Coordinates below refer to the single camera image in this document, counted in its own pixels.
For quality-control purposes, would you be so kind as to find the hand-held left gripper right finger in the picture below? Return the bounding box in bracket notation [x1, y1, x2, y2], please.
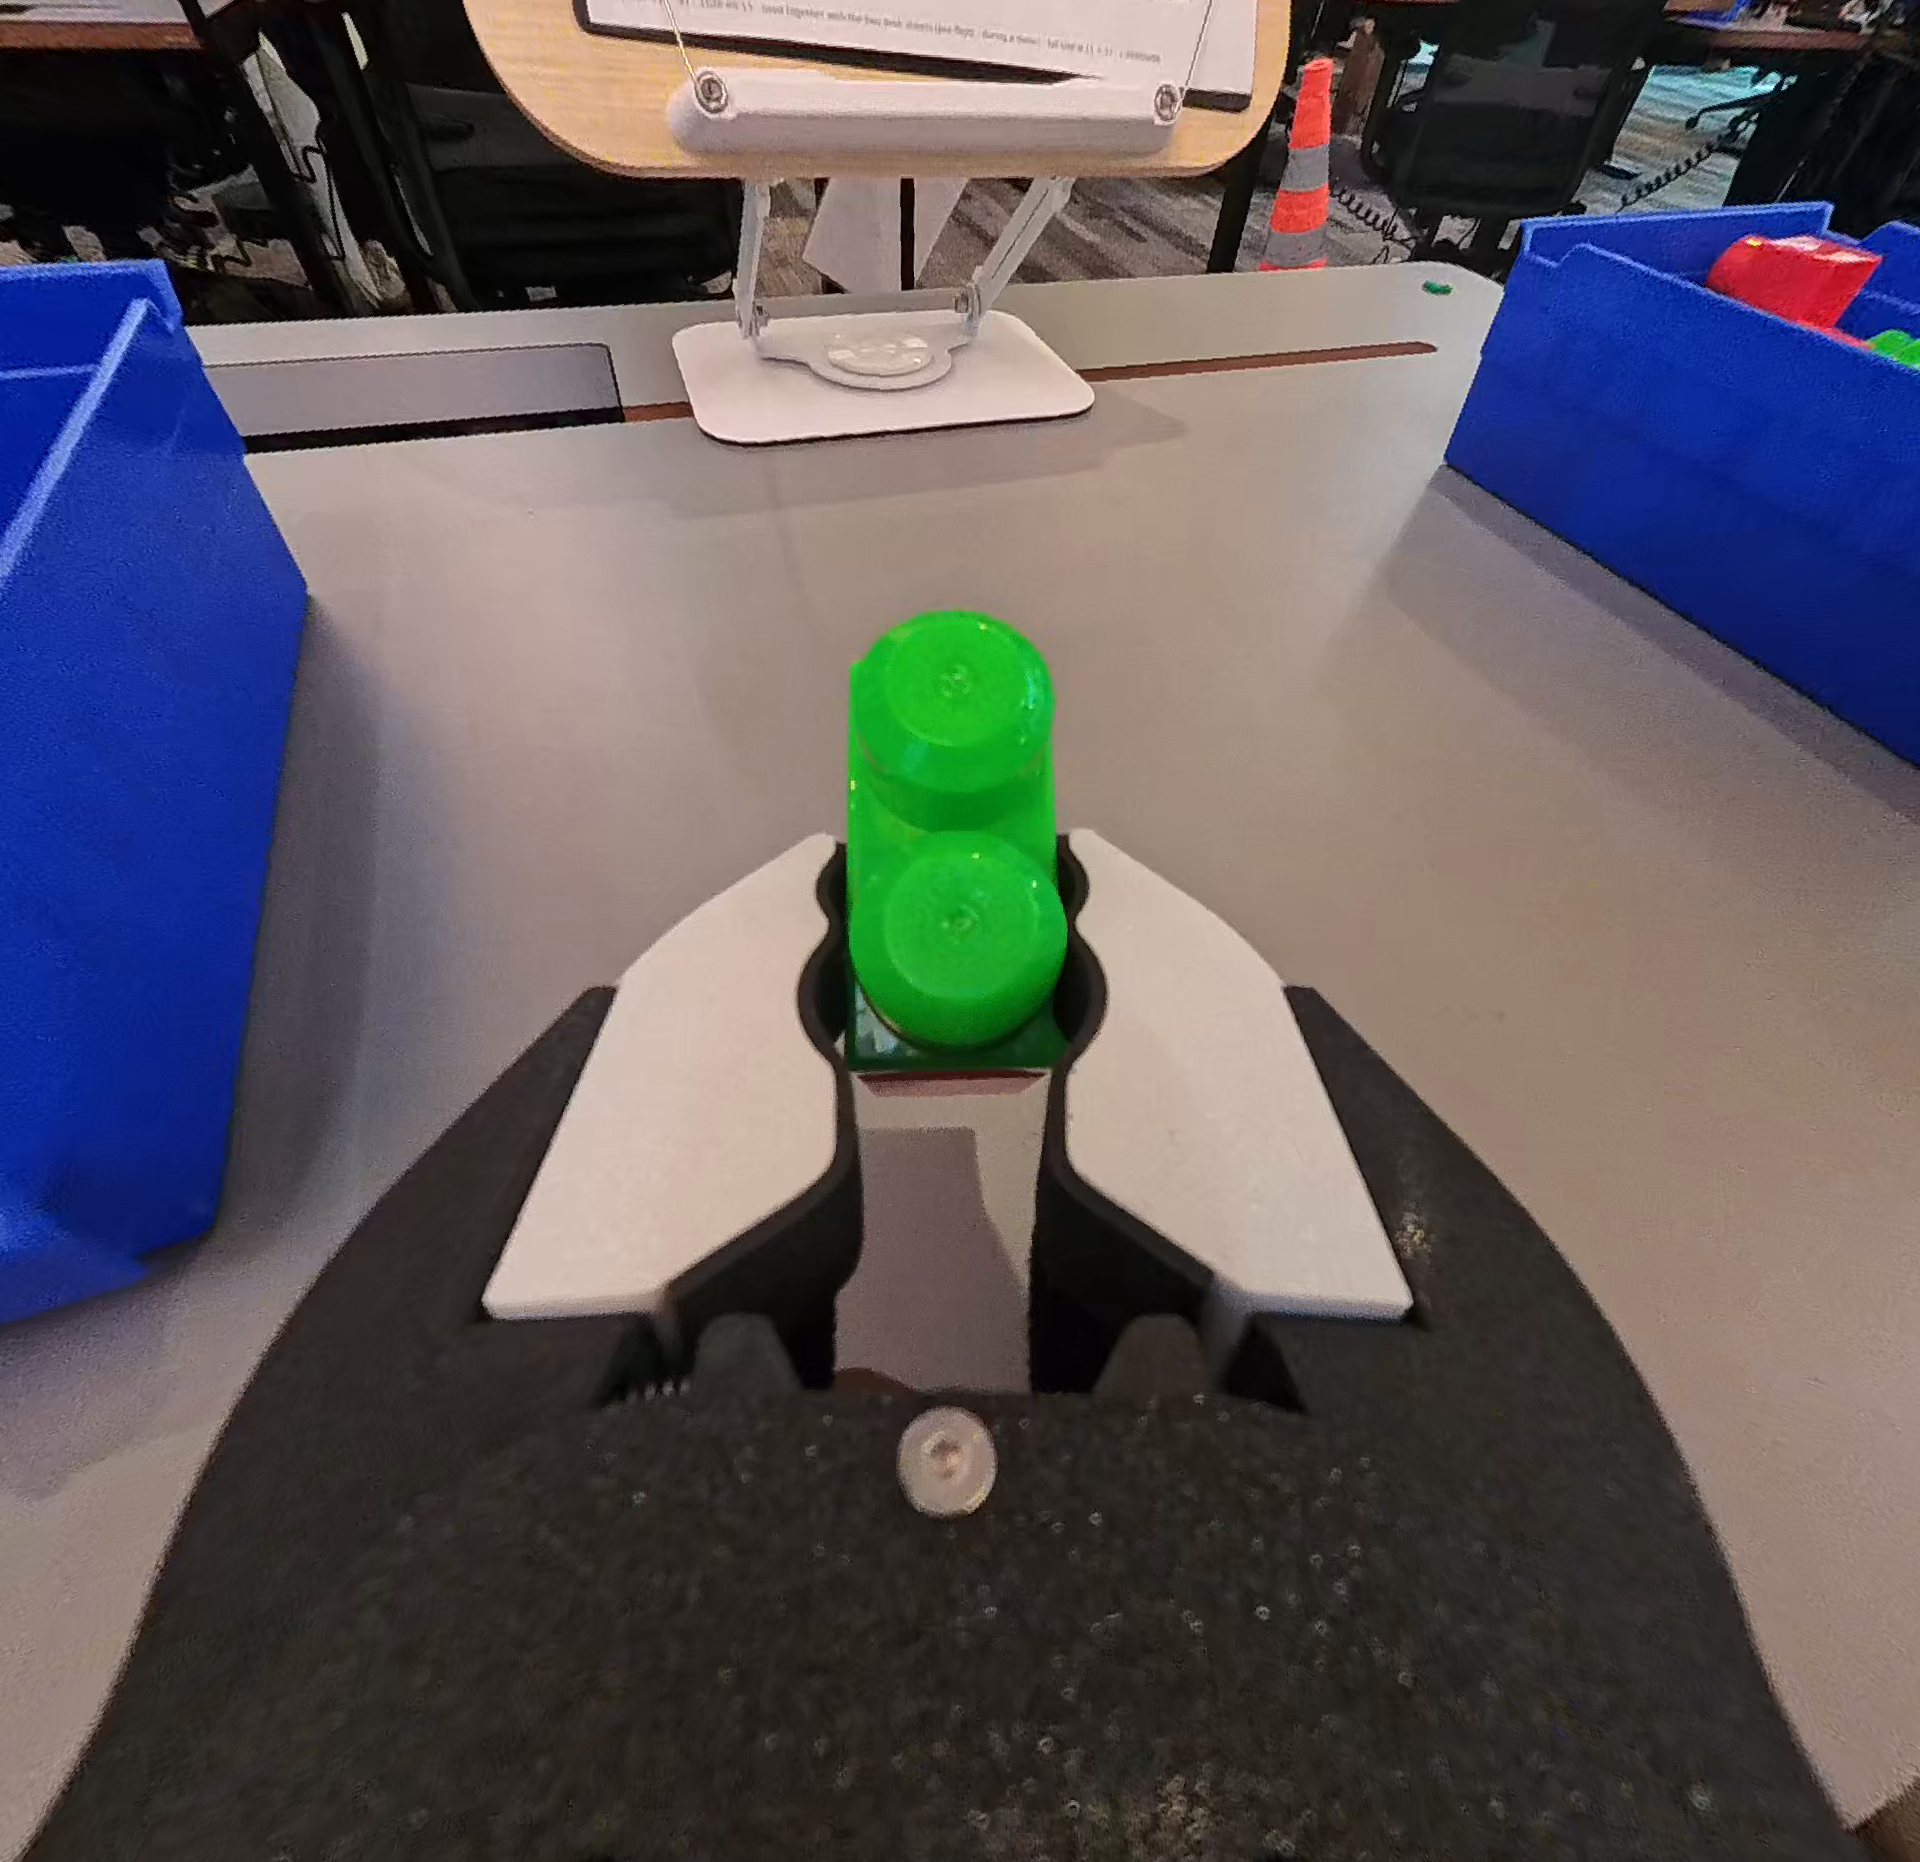
[1037, 833, 1415, 1326]

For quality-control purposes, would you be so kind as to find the printed instruction sheet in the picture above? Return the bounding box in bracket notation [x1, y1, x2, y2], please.
[571, 0, 1261, 93]

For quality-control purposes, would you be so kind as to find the blue plastic bin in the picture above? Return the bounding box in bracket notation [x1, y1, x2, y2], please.
[0, 261, 311, 1330]
[1446, 203, 1920, 772]

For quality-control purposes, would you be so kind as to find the red double toy block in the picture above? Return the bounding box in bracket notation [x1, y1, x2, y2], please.
[1713, 235, 1887, 331]

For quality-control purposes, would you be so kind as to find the wooden clipboard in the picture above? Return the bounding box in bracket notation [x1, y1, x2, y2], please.
[453, 0, 1291, 177]

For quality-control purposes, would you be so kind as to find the white document stand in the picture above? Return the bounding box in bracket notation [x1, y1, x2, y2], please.
[669, 80, 1182, 444]

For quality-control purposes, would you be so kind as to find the black office chair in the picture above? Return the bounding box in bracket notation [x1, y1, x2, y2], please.
[1364, 0, 1698, 244]

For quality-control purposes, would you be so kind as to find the orange traffic cone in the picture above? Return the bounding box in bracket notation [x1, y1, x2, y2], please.
[1261, 57, 1338, 267]

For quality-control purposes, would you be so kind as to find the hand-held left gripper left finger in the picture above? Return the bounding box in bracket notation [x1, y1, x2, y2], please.
[487, 833, 865, 1326]

